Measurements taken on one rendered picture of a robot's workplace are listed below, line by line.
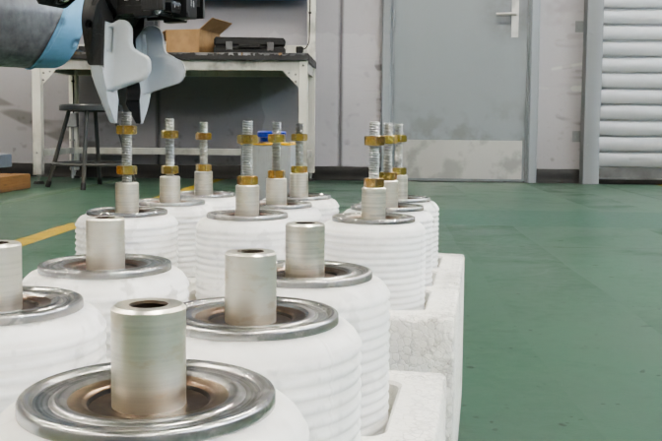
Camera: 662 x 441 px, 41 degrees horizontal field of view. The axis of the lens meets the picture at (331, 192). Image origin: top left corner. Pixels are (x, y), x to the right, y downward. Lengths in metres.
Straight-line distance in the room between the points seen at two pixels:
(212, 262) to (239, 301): 0.43
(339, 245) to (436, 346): 0.12
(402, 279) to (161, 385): 0.53
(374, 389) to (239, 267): 0.14
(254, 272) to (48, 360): 0.09
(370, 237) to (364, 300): 0.30
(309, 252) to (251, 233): 0.30
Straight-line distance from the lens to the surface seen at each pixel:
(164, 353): 0.27
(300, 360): 0.35
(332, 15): 5.88
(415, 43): 5.85
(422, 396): 0.53
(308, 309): 0.39
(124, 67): 0.83
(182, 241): 0.94
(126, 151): 0.86
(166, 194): 0.97
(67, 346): 0.40
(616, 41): 5.99
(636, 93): 5.99
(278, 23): 5.90
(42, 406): 0.27
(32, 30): 1.10
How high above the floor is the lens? 0.33
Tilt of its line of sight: 4 degrees down
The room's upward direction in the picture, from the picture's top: 1 degrees clockwise
